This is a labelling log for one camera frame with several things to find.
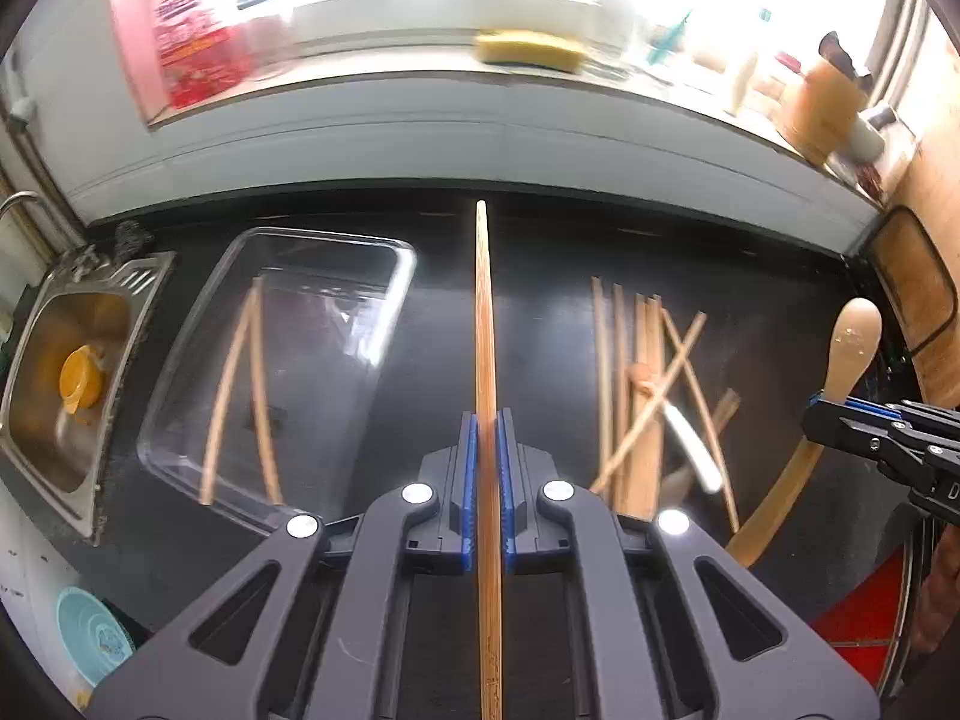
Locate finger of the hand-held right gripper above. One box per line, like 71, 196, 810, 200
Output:
801, 396, 960, 494
847, 397, 960, 437

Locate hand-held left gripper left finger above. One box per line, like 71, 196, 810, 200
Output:
86, 412, 479, 720

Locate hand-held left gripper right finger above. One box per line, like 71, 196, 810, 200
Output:
498, 412, 878, 720

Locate large wooden spoon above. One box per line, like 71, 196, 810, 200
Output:
726, 297, 884, 569

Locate pile of wooden chopsticks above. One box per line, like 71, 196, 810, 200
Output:
589, 276, 743, 533

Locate white handled wooden spoon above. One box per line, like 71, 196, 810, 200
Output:
626, 360, 727, 494

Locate wooden chopstick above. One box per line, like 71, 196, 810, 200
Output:
474, 199, 505, 720
197, 279, 262, 505

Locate clear plastic container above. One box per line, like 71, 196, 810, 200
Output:
137, 225, 418, 533

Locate person's right forearm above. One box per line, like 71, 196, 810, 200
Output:
904, 521, 960, 661

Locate wooden cutting board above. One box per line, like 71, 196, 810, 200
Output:
889, 131, 960, 407

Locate wooden knife block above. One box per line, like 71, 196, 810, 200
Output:
772, 56, 871, 167

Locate white bottle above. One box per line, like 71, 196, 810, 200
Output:
722, 45, 760, 115

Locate yellow cup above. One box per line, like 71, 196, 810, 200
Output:
58, 343, 107, 415

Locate teal bowl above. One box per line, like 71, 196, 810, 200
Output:
56, 586, 141, 689

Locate steel wool scrubber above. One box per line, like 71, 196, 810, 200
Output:
112, 219, 156, 260

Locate yellow sponge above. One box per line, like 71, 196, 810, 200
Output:
476, 30, 586, 76

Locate stainless steel sink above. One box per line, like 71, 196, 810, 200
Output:
0, 251, 177, 545

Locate teal brush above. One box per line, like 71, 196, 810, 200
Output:
647, 10, 696, 66

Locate clear jar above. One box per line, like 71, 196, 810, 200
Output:
236, 0, 302, 81

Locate metal faucet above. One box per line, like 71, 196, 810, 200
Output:
0, 191, 98, 275

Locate red detergent bottle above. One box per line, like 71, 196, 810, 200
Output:
105, 0, 254, 110

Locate black wire frame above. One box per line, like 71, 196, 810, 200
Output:
862, 206, 951, 355

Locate black handled knife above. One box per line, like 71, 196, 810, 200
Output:
820, 31, 875, 83

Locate brown wall pipe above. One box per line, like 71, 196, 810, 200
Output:
0, 109, 89, 250

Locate white wall socket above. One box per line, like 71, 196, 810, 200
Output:
4, 52, 36, 126

